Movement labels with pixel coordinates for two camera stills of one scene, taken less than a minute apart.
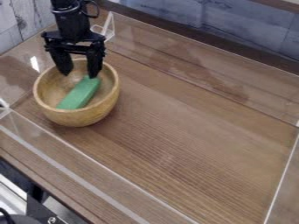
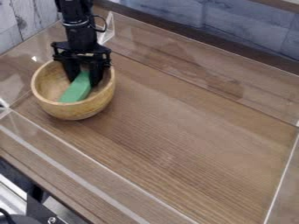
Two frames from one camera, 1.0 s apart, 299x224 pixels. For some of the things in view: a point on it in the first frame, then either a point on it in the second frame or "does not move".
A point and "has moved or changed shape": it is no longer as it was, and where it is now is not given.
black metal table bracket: [36, 208] does not move
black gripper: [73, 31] to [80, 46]
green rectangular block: [78, 94] has moved or changed shape
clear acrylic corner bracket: [106, 31] does not move
